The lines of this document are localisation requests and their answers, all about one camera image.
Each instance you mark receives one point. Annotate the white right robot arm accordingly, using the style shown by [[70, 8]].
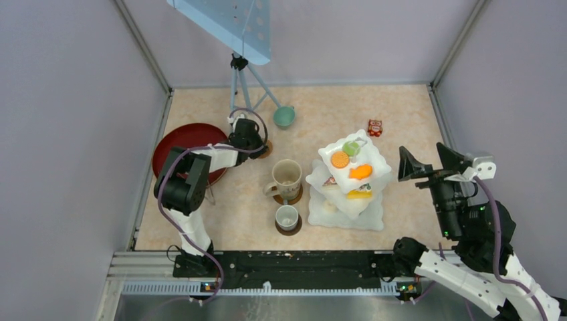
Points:
[[491, 275]]

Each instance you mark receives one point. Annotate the light wooden coaster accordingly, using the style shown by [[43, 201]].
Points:
[[268, 150]]

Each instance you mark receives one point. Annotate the orange fish-shaped cookie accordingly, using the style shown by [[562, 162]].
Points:
[[361, 172]]

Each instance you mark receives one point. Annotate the teal ceramic cup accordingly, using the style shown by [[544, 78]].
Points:
[[284, 116]]

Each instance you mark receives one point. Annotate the clear plastic tongs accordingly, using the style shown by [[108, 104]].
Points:
[[209, 196]]

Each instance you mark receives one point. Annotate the grey ceramic cup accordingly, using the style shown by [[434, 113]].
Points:
[[286, 217]]

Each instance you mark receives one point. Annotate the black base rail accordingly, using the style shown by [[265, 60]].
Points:
[[293, 270]]

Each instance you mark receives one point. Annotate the medium brown wooden coaster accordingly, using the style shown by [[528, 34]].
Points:
[[278, 199]]

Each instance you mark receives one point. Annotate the round red lacquer tray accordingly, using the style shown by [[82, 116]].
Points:
[[186, 136]]

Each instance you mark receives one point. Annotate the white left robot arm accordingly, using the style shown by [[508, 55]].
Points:
[[182, 183]]

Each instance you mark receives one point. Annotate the white tiered serving stand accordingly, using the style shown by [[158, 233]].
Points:
[[346, 184]]

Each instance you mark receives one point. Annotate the yellow cheesecake slice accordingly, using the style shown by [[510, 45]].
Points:
[[363, 192]]

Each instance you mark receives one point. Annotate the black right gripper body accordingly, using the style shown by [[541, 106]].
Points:
[[446, 193]]

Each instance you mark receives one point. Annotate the round green macaron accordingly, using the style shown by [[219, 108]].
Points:
[[351, 148]]

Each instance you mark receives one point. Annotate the beige ceramic mug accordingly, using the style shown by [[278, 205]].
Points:
[[286, 179]]

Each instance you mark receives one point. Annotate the white cream puff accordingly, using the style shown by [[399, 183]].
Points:
[[329, 207]]

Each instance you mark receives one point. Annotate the dark brown wooden coaster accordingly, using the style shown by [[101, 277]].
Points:
[[290, 232]]

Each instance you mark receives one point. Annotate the blue tripod stand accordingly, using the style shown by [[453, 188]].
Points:
[[238, 65]]

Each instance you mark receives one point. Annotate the round beige biscuit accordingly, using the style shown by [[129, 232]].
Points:
[[339, 159]]

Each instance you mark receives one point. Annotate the blue perforated panel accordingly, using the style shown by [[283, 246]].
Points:
[[243, 26]]

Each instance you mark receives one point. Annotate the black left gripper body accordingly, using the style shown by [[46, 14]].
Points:
[[256, 142]]

